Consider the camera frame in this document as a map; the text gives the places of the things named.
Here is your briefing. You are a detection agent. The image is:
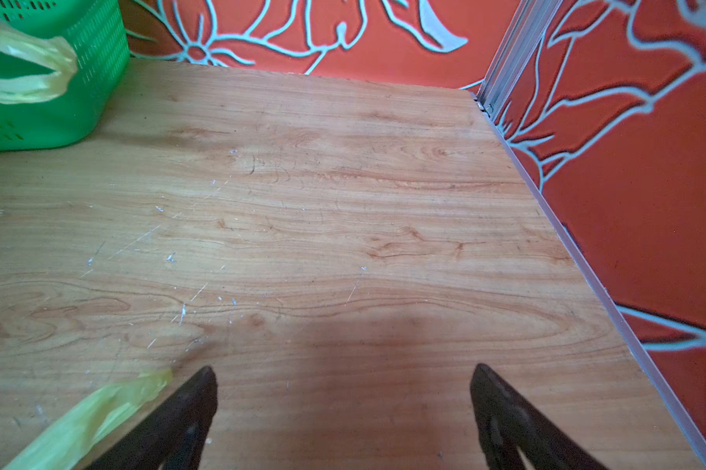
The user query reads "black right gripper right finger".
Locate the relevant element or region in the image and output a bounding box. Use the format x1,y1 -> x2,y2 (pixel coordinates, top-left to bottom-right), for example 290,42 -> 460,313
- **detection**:
469,363 -> 605,469

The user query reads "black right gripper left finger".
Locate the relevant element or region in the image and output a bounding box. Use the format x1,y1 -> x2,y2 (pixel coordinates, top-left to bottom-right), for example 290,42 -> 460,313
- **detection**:
88,365 -> 218,469

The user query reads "green plastic basket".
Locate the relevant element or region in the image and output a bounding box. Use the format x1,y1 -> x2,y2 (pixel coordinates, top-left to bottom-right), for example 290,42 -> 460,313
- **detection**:
0,1 -> 129,151

